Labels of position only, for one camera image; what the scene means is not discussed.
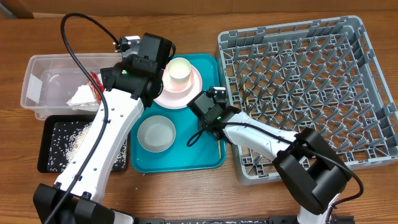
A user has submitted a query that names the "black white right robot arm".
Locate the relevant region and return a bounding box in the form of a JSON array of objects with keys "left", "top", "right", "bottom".
[{"left": 187, "top": 87, "right": 353, "bottom": 223}]

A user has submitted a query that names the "pale green cup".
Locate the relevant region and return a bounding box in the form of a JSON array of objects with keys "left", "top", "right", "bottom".
[{"left": 167, "top": 57, "right": 192, "bottom": 83}]

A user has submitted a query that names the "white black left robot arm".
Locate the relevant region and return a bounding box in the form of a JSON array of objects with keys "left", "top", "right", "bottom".
[{"left": 33, "top": 33, "right": 175, "bottom": 223}]

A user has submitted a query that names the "black food waste tray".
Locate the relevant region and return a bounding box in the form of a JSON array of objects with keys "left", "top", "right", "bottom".
[{"left": 37, "top": 114, "right": 129, "bottom": 174}]

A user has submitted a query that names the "white tissue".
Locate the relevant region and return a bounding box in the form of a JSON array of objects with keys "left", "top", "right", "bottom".
[{"left": 67, "top": 84, "right": 98, "bottom": 106}]

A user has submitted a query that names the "small pink bowl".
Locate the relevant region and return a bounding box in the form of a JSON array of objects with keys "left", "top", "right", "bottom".
[{"left": 162, "top": 67, "right": 193, "bottom": 93}]

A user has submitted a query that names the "grey bowl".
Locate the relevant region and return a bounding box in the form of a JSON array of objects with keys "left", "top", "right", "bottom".
[{"left": 137, "top": 115, "right": 177, "bottom": 153}]

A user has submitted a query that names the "wooden chopstick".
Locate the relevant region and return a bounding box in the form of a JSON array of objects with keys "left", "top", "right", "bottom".
[
  {"left": 243, "top": 83, "right": 252, "bottom": 118},
  {"left": 218, "top": 140, "right": 221, "bottom": 159}
]

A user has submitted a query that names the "grey dishwasher rack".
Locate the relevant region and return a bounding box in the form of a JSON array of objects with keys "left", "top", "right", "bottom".
[{"left": 216, "top": 16, "right": 397, "bottom": 170}]

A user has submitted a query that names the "pink plate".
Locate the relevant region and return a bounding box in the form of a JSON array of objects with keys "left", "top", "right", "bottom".
[{"left": 154, "top": 65, "right": 203, "bottom": 110}]

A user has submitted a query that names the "clear plastic waste bin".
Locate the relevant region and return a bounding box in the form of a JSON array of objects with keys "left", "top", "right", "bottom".
[{"left": 20, "top": 52, "right": 129, "bottom": 121}]

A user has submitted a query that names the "red snack wrapper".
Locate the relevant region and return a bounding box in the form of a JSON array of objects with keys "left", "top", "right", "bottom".
[{"left": 86, "top": 70, "right": 105, "bottom": 105}]

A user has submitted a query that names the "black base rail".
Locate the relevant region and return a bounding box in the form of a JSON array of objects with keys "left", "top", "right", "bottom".
[{"left": 136, "top": 215, "right": 355, "bottom": 224}]

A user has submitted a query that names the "white cooked rice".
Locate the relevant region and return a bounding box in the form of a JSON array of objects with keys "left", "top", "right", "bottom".
[{"left": 48, "top": 121, "right": 127, "bottom": 172}]

